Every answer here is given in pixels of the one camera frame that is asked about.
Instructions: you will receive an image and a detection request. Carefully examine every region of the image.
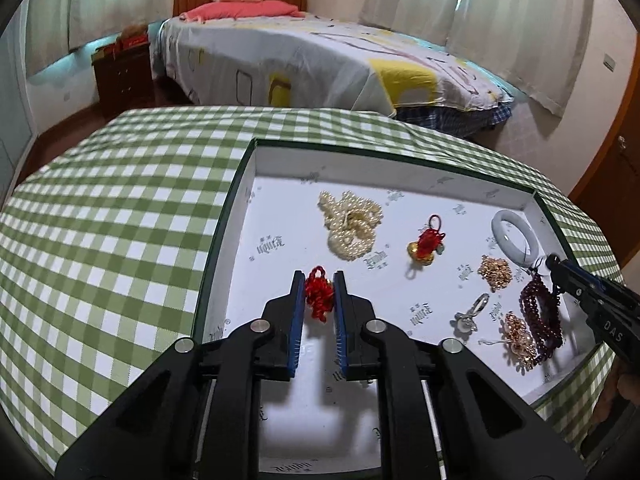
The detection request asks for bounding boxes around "pearl necklace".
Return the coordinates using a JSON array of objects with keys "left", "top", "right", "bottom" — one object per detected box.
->
[{"left": 318, "top": 190, "right": 385, "bottom": 262}]

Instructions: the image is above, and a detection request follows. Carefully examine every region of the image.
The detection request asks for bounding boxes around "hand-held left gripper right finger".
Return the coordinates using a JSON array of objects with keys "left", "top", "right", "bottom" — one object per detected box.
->
[{"left": 332, "top": 270, "right": 586, "bottom": 480}]

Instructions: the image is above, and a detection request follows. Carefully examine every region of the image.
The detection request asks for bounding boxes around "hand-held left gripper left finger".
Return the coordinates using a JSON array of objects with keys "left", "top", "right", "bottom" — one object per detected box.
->
[{"left": 55, "top": 270, "right": 306, "bottom": 480}]

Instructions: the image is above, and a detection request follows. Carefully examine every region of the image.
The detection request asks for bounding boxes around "white jade bangle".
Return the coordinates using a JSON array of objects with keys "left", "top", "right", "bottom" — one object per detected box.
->
[{"left": 491, "top": 210, "right": 541, "bottom": 267}]

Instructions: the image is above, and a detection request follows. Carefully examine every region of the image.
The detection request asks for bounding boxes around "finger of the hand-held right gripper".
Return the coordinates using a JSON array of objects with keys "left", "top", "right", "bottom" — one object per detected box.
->
[{"left": 544, "top": 253, "right": 609, "bottom": 312}]

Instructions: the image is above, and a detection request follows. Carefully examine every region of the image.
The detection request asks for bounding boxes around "wooden door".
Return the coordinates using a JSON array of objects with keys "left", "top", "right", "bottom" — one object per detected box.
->
[{"left": 569, "top": 67, "right": 640, "bottom": 232}]

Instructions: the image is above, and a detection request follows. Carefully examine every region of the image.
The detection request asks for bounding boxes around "red knot charm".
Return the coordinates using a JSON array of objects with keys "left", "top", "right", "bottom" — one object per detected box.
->
[{"left": 304, "top": 266, "right": 335, "bottom": 322}]

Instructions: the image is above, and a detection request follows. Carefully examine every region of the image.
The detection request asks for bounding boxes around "dark wooden nightstand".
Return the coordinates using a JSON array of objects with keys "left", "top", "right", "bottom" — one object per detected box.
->
[{"left": 92, "top": 42, "right": 154, "bottom": 121}]

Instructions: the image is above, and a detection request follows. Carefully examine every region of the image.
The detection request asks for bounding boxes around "white-lined jewelry box tray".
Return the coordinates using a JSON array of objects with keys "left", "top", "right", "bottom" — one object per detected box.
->
[{"left": 191, "top": 137, "right": 599, "bottom": 476}]

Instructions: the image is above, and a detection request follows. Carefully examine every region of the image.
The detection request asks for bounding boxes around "rose gold chain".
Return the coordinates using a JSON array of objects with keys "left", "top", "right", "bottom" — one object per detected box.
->
[{"left": 479, "top": 311, "right": 539, "bottom": 372}]

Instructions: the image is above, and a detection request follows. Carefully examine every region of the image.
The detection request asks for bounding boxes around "green checked tablecloth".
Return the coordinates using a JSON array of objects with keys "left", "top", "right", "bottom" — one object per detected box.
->
[{"left": 0, "top": 106, "right": 626, "bottom": 476}]

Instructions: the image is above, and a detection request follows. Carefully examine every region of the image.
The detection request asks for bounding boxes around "red and gold bell charm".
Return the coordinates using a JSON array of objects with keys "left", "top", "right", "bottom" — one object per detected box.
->
[{"left": 405, "top": 214, "right": 450, "bottom": 267}]

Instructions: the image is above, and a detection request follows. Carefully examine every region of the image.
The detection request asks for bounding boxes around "blue plaid bed sheet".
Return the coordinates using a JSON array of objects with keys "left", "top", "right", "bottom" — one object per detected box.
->
[{"left": 395, "top": 102, "right": 514, "bottom": 139}]

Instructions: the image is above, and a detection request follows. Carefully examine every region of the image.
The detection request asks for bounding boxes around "white curtain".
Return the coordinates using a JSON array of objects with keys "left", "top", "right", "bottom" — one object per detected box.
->
[
  {"left": 447, "top": 0, "right": 597, "bottom": 117},
  {"left": 359, "top": 0, "right": 471, "bottom": 46},
  {"left": 70, "top": 0, "right": 167, "bottom": 54},
  {"left": 24, "top": 0, "right": 82, "bottom": 77}
]

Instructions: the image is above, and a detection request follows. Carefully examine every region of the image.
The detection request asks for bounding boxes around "dark red bead bracelet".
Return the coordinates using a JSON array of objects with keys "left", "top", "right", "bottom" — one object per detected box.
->
[{"left": 520, "top": 272, "right": 564, "bottom": 369}]

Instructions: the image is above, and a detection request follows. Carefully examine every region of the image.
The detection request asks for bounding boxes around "pink pillow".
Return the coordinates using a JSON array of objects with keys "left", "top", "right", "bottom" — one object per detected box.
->
[{"left": 180, "top": 1, "right": 306, "bottom": 22}]

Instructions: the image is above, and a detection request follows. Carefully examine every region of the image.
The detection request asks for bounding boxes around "silver key ring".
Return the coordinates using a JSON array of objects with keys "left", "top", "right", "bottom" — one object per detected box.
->
[{"left": 452, "top": 292, "right": 491, "bottom": 334}]

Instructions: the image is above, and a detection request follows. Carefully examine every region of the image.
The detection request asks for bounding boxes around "printed white bedspread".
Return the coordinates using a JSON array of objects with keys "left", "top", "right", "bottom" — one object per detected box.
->
[{"left": 152, "top": 12, "right": 514, "bottom": 114}]

